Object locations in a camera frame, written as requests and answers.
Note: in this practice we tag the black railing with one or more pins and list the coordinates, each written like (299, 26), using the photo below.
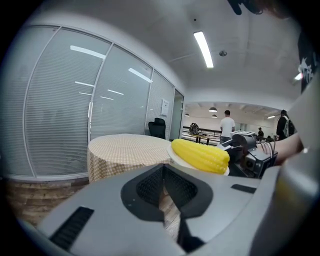
(212, 131)

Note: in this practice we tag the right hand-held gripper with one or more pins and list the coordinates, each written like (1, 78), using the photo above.
(252, 157)

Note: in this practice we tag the dark backpack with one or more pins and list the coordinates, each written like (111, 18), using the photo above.
(193, 128)

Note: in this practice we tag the glass door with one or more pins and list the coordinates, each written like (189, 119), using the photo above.
(177, 115)

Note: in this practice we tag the person's right forearm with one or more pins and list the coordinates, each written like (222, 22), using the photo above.
(287, 148)

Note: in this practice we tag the wooden table with black legs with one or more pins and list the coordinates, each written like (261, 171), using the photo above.
(202, 137)

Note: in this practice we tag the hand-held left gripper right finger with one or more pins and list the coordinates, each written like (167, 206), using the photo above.
(225, 200)

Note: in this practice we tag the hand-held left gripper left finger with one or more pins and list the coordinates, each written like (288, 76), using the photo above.
(100, 225)

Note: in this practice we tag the white plate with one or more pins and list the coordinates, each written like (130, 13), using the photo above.
(172, 155)

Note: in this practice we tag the round ceiling smoke detector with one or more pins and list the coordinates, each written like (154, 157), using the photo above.
(223, 53)

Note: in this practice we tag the white paper notice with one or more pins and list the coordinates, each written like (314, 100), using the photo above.
(165, 107)

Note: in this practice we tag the black office chair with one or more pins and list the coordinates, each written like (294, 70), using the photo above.
(158, 128)

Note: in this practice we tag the round table with checkered cloth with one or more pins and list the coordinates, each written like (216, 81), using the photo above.
(125, 147)

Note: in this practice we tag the yellow corn cob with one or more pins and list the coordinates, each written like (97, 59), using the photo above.
(202, 156)

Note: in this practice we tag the person's black and white shirt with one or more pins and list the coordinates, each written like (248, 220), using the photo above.
(306, 75)

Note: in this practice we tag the long ceiling light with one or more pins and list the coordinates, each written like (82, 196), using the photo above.
(203, 48)

